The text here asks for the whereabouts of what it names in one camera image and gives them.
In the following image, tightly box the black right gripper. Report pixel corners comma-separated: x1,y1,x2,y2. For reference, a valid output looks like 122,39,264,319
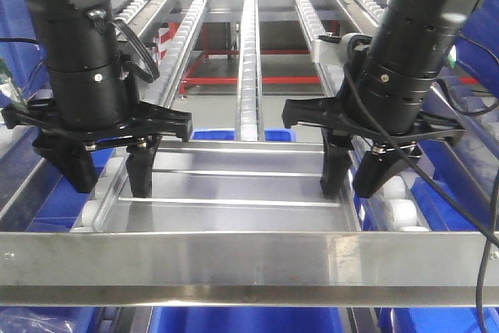
281,97,465,198

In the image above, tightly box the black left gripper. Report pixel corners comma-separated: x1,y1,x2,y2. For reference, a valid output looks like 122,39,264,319
1,101,193,198

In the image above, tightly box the silver metal tray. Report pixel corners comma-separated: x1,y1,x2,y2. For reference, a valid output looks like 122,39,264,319
93,140,359,232

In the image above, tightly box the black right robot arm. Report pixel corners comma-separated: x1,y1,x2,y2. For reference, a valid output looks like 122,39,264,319
282,0,479,198

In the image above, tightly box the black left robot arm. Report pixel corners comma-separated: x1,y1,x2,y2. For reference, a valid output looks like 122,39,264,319
2,0,192,198

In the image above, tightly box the blue bin below left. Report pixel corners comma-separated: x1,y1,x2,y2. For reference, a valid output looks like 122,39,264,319
27,145,118,232

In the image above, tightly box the blue bin below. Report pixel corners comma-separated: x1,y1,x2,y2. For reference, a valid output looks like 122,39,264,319
192,128,296,142
27,145,118,232
355,144,492,231

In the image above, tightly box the blue bin below centre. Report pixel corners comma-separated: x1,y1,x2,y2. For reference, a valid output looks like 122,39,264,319
192,128,296,142

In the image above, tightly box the centre white roller track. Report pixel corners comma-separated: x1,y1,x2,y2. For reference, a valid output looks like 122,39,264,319
235,0,265,141

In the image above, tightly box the blue bin below right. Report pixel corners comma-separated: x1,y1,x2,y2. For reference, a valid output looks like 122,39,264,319
355,144,492,231

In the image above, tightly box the steel front crossbar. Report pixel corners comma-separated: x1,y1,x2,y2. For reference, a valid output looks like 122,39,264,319
1,232,485,307

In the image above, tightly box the blue crate upper left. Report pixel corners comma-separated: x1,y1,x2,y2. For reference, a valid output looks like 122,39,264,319
1,0,48,99

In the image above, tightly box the blue crate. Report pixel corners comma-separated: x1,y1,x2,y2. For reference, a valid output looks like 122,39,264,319
455,0,498,97
1,0,48,99

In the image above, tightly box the far right roller track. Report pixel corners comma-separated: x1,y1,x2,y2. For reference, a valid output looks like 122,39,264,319
356,0,386,26

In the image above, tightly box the far left roller track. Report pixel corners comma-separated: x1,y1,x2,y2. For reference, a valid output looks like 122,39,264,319
114,0,149,23

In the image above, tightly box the blue crate upper right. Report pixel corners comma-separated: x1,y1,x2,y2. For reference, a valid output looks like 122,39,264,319
455,0,498,97

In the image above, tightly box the blue bin bottom centre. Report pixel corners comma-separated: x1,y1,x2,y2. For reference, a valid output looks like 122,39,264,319
149,306,344,332

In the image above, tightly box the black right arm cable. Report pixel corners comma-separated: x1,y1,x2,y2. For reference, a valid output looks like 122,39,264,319
342,34,499,333

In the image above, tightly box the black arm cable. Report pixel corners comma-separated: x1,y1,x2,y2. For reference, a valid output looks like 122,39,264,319
342,34,499,333
85,7,161,84

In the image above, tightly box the red metal floor frame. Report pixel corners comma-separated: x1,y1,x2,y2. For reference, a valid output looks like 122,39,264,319
179,23,479,100

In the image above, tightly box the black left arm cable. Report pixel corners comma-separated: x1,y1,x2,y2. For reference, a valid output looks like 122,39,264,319
85,7,161,84

